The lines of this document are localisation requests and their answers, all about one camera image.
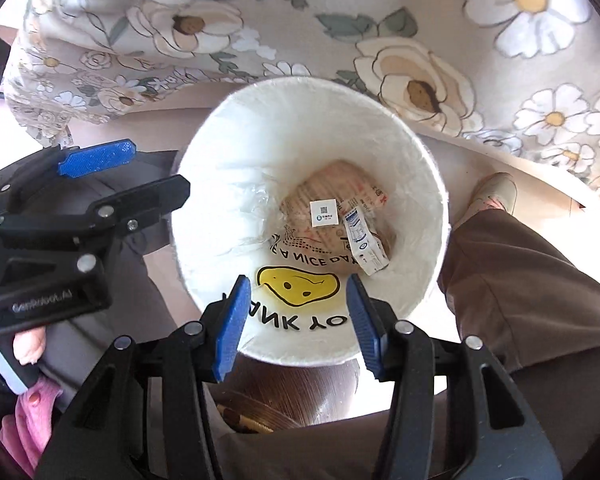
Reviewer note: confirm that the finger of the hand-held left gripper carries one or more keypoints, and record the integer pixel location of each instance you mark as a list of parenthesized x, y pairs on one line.
[(152, 199), (97, 158)]

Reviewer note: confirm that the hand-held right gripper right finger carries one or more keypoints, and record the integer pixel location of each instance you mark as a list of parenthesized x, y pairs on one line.
[(364, 330)]

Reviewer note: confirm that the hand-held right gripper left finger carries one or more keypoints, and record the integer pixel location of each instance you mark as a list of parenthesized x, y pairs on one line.
[(231, 332)]

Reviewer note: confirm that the white round bin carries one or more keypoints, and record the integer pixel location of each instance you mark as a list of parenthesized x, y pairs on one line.
[(260, 135)]

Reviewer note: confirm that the person's left hand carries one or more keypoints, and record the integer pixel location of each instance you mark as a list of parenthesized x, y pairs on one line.
[(30, 350)]

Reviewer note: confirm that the white smiley print plastic bag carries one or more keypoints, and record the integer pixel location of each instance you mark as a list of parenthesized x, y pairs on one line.
[(300, 287)]

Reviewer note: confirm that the white and blue packet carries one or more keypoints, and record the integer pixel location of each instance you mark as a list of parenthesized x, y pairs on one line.
[(365, 245)]

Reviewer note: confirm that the brown wooden stool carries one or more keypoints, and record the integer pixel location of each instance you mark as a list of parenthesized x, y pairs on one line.
[(290, 400)]

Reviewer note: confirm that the person's legs, grey trousers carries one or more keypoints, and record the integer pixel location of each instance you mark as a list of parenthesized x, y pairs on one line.
[(135, 290)]

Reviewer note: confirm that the small white square sachet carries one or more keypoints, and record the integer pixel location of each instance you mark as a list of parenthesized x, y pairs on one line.
[(323, 213)]

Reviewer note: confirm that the person's right leg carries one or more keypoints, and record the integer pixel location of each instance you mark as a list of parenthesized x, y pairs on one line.
[(520, 285)]

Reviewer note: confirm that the person's beige shoe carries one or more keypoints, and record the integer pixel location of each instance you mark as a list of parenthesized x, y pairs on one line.
[(495, 192)]

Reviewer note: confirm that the floral bed sheet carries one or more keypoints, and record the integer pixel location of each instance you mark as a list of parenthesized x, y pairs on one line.
[(290, 20)]

